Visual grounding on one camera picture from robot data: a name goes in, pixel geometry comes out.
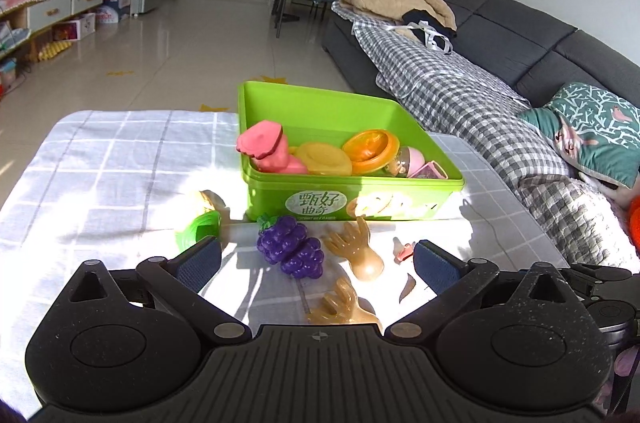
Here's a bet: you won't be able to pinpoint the dark grey sofa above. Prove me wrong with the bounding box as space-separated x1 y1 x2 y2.
322 0 639 109

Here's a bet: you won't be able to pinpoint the green toy vegetable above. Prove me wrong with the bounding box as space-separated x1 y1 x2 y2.
176 211 221 252

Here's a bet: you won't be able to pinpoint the grey checked table cloth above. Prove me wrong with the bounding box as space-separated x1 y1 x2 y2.
1 111 564 415

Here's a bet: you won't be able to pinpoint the plaid sofa blanket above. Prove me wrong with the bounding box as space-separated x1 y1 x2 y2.
332 1 639 271

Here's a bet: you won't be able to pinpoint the teal patterned cushion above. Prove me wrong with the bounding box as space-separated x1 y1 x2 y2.
518 82 639 189

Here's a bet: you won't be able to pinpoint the pink toy mushroom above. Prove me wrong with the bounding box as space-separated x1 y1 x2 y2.
235 120 307 174

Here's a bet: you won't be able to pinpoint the red brown toy figure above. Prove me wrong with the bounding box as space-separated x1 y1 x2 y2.
393 237 416 264

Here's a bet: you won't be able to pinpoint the purple toy grapes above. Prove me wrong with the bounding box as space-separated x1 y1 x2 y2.
256 215 324 279

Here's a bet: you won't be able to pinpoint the green plastic storage box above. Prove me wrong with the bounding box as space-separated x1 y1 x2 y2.
239 81 464 221

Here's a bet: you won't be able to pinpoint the pink toy milk carton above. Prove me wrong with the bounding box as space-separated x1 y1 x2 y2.
408 160 448 180

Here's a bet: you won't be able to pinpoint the black white clothing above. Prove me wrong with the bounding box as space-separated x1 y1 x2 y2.
402 9 457 55

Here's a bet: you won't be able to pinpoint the tan toy hand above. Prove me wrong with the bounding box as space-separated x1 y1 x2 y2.
322 216 384 281
307 278 383 331

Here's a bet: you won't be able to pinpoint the orange toy fruit slice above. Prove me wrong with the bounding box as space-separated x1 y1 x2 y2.
342 130 400 175

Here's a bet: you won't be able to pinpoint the wooden white drawer cabinet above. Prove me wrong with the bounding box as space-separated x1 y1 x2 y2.
1 0 103 58

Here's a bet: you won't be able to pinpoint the yellow toy cup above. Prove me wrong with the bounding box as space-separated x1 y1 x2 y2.
294 142 352 176

